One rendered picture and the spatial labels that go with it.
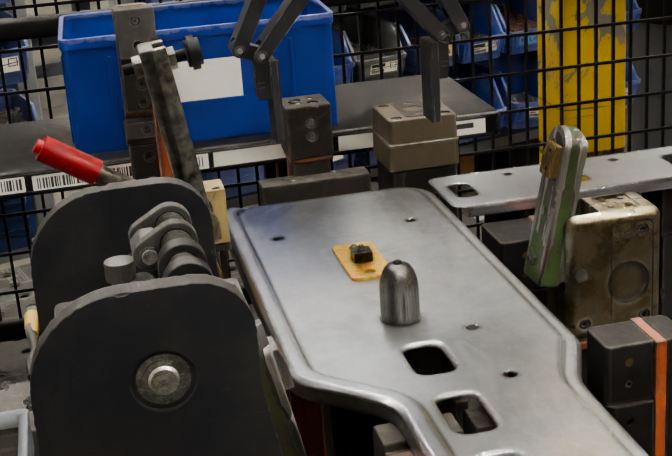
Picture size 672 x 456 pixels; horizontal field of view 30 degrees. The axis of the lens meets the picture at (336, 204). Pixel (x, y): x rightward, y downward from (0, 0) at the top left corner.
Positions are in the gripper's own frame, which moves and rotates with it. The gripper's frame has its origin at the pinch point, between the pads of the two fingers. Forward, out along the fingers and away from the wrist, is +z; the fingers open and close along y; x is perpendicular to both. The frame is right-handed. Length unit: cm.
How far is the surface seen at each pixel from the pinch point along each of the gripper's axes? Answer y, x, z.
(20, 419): -27, -52, -3
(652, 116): 157, 261, 84
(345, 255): -1.3, 1.8, 13.3
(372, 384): -5.1, -22.6, 13.6
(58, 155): -25.0, -0.8, 0.0
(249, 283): -10.5, -0.9, 13.5
